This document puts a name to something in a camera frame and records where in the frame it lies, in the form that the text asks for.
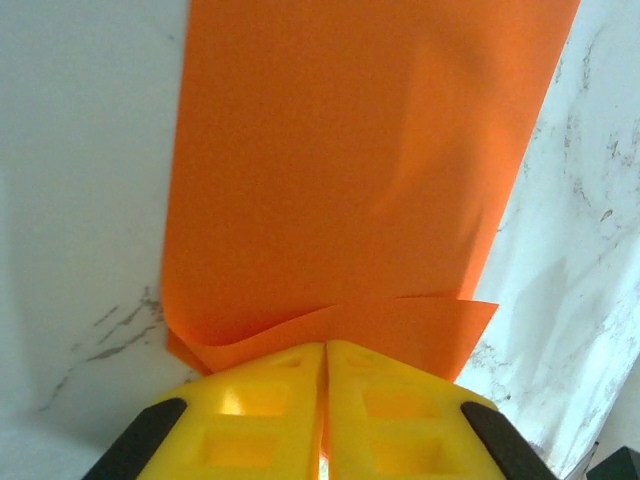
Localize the orange paper sheet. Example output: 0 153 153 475
162 0 584 384

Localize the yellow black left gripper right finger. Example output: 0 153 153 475
326 339 559 480

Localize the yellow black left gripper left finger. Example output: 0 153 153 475
87 341 328 480

